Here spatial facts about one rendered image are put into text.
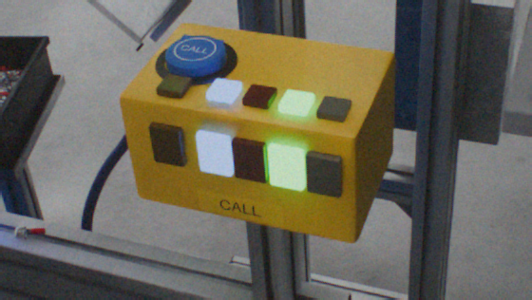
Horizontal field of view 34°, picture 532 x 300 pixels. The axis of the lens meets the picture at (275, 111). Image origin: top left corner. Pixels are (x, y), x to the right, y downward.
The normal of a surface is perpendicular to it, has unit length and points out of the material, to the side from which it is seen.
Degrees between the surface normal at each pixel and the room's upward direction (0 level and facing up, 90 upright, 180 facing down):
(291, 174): 90
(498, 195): 0
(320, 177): 90
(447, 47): 90
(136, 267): 0
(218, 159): 90
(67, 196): 0
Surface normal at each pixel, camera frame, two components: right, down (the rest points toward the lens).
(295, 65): -0.06, -0.80
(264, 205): -0.34, 0.57
